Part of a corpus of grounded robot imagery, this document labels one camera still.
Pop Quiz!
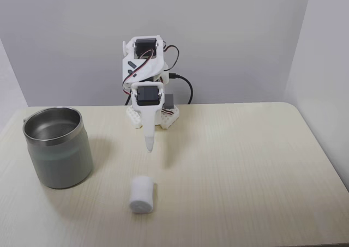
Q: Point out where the white gauze dressing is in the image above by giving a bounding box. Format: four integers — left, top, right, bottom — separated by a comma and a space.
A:
129, 176, 158, 214

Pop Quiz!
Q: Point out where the steel cup grey outside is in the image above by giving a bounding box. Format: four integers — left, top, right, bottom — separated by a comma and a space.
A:
22, 106, 95, 190

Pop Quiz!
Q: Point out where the grey block on base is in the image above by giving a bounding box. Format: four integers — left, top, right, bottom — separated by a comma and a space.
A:
164, 94, 176, 110

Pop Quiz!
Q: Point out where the black power cable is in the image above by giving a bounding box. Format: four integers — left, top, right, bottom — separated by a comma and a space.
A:
163, 73, 194, 105

